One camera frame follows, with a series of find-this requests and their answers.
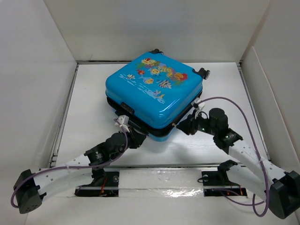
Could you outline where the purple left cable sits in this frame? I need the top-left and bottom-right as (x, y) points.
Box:
(10, 118), (129, 209)

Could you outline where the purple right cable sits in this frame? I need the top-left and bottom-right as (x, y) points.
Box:
(199, 96), (270, 217)

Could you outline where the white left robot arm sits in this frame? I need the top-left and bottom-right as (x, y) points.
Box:
(10, 130), (147, 214)

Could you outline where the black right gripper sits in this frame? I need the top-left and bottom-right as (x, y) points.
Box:
(175, 109), (217, 136)

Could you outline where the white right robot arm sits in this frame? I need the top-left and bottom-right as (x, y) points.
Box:
(177, 108), (300, 219)

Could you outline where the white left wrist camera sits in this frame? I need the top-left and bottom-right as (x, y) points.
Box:
(114, 115), (130, 133)

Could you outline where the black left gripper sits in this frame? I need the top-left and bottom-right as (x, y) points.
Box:
(110, 126), (145, 160)

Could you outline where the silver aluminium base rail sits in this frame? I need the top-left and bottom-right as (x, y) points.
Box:
(75, 168), (248, 198)

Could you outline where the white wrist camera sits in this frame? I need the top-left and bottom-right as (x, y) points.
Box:
(114, 115), (130, 133)
(191, 97), (205, 119)

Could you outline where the blue hard-shell suitcase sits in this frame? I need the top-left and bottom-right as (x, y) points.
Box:
(105, 49), (210, 142)

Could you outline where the purple cable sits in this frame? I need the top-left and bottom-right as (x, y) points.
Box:
(10, 118), (129, 209)
(199, 96), (270, 217)

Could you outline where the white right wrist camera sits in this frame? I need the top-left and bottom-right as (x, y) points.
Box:
(191, 97), (205, 119)

